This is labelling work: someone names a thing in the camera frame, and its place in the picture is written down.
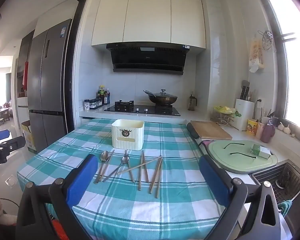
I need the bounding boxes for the wooden living room furniture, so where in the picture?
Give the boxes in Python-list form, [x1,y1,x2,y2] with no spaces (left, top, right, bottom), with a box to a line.
[0,102,11,126]

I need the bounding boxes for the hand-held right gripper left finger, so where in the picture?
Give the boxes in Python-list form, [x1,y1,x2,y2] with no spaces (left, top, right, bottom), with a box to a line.
[16,154,98,240]

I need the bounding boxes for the white wall cabinet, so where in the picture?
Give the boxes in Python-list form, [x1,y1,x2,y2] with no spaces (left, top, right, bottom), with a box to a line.
[91,0,207,50]

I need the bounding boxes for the white yellow cardboard box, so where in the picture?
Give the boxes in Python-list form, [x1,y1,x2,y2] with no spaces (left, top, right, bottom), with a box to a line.
[21,120,37,153]

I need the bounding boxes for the metal wire rack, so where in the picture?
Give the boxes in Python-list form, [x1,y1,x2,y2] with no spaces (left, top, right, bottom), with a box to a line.
[213,110,238,130]

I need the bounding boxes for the purple soap bottle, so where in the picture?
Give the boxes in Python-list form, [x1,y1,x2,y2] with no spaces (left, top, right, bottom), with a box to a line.
[261,117,276,143]

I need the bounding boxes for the orange red fabric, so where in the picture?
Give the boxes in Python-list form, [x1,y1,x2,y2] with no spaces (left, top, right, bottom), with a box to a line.
[51,219,74,240]

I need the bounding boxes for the black gas stove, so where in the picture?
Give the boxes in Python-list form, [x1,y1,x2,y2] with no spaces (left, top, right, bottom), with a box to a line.
[104,100,181,117]

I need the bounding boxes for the cream ribbed utensil holder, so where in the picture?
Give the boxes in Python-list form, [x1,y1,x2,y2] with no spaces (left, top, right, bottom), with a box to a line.
[111,119,145,149]

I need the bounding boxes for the wooden cutting board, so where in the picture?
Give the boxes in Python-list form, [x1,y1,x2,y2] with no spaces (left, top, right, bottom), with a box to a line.
[190,120,233,141]

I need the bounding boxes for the dark wok with lid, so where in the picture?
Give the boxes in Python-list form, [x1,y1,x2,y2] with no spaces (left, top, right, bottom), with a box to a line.
[143,89,179,106]

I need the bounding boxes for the black range hood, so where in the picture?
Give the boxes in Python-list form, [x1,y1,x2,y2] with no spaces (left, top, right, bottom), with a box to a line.
[106,42,191,76]

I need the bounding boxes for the white knife block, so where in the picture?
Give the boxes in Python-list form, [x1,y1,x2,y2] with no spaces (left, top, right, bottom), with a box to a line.
[233,98,255,132]

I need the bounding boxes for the yellow green vegetables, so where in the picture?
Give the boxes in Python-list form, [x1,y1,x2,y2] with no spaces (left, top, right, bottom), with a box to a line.
[214,105,242,118]

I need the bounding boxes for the pink cup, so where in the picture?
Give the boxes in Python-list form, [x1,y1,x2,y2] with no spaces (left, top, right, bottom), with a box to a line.
[255,122,265,140]

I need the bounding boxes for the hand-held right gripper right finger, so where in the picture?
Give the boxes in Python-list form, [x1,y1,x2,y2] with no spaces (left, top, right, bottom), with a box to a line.
[199,155,285,240]

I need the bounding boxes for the light green plastic board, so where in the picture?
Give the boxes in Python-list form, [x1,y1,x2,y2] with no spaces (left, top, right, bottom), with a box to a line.
[206,140,278,175]

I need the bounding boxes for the teal white plaid tablecloth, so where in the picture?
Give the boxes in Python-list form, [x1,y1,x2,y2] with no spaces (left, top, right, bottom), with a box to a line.
[17,118,243,240]

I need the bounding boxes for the red hanging cloth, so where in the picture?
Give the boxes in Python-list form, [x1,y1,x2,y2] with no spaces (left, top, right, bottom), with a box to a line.
[23,61,29,90]

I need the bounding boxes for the hanging metal steamer rack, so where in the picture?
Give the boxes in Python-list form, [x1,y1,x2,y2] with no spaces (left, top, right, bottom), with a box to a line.
[257,30,274,52]

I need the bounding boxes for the grey refrigerator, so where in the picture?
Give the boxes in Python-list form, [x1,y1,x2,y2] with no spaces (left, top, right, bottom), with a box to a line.
[27,18,73,153]

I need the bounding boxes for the small green carton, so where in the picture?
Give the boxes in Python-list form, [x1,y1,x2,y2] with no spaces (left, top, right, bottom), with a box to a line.
[251,144,272,159]

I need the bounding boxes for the dark tall cabinet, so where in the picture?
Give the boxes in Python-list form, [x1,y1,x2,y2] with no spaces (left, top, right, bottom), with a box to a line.
[16,29,35,98]

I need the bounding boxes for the printed hanging bag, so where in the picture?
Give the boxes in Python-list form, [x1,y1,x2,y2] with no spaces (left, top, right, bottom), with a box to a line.
[248,38,265,73]

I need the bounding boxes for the yellow printed cup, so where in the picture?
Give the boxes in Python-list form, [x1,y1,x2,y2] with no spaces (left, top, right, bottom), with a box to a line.
[247,119,259,137]

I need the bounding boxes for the dark door frame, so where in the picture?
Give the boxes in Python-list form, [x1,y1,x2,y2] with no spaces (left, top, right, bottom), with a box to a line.
[64,0,90,133]

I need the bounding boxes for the steel sink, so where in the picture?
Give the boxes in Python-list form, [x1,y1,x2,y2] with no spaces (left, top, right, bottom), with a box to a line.
[251,162,300,207]

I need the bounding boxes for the teal dishcloth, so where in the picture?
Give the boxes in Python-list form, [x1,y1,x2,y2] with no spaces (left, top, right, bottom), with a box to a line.
[277,199,293,217]

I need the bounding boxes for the steel spoon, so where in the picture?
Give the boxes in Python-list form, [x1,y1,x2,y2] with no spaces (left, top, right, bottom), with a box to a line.
[102,154,130,182]
[94,151,110,184]

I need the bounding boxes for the window with dark frame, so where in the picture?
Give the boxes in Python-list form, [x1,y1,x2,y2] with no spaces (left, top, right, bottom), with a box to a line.
[261,0,300,140]

